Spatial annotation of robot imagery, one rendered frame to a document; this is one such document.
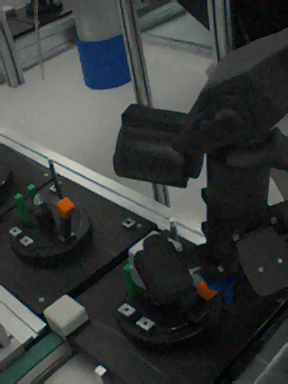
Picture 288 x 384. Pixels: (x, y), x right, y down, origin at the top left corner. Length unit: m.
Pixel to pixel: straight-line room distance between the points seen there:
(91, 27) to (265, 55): 1.12
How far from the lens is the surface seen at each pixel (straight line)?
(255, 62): 0.38
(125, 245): 0.82
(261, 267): 0.46
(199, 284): 0.60
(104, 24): 1.47
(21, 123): 1.49
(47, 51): 1.91
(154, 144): 0.45
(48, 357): 0.74
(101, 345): 0.70
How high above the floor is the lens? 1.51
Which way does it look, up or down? 37 degrees down
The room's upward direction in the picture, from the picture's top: 11 degrees counter-clockwise
